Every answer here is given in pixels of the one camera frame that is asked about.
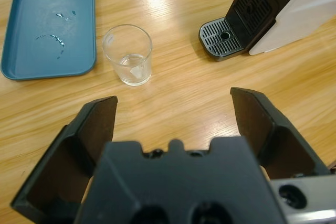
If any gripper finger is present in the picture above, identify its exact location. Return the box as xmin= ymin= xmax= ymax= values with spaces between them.
xmin=10 ymin=94 xmax=119 ymax=224
xmin=229 ymin=87 xmax=332 ymax=182

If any clear plastic cup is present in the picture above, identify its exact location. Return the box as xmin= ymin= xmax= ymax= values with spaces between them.
xmin=101 ymin=24 xmax=153 ymax=87

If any white capsule coffee machine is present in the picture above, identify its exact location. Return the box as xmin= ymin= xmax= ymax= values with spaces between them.
xmin=225 ymin=0 xmax=336 ymax=56

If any teal plastic tray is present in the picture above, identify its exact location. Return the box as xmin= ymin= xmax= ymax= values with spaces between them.
xmin=0 ymin=0 xmax=97 ymax=82

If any silver drip tray grille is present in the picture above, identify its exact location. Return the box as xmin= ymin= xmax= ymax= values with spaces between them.
xmin=198 ymin=17 xmax=246 ymax=62

